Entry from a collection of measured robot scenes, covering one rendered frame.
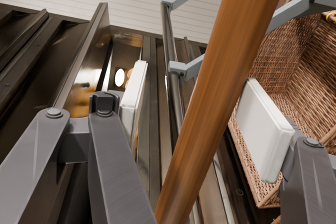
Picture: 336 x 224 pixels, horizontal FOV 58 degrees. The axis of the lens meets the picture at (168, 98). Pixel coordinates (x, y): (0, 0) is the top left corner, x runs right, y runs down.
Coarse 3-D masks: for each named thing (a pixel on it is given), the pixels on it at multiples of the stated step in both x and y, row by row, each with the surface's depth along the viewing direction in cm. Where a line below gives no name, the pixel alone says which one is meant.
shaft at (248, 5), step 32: (224, 0) 17; (256, 0) 16; (224, 32) 17; (256, 32) 17; (224, 64) 18; (192, 96) 20; (224, 96) 19; (192, 128) 21; (224, 128) 21; (192, 160) 22; (160, 192) 26; (192, 192) 24
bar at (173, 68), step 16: (176, 0) 101; (304, 0) 55; (320, 0) 54; (160, 16) 94; (272, 16) 56; (288, 16) 56; (176, 64) 62; (192, 64) 61; (176, 80) 58; (176, 96) 53; (176, 112) 49; (176, 128) 46; (192, 208) 34
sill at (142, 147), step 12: (144, 36) 172; (144, 48) 159; (144, 60) 147; (144, 96) 120; (144, 108) 113; (144, 120) 107; (144, 132) 102; (144, 144) 97; (144, 156) 92; (144, 168) 88; (144, 180) 85
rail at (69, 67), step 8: (96, 8) 152; (88, 24) 132; (88, 32) 125; (80, 40) 117; (80, 48) 111; (72, 56) 105; (72, 64) 100; (64, 72) 96; (64, 80) 91; (56, 88) 88; (56, 96) 84; (48, 104) 81
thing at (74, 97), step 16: (96, 16) 142; (96, 32) 129; (96, 48) 128; (80, 64) 101; (96, 64) 128; (80, 80) 100; (96, 80) 127; (64, 96) 84; (80, 96) 99; (80, 112) 99; (64, 176) 80; (64, 192) 80
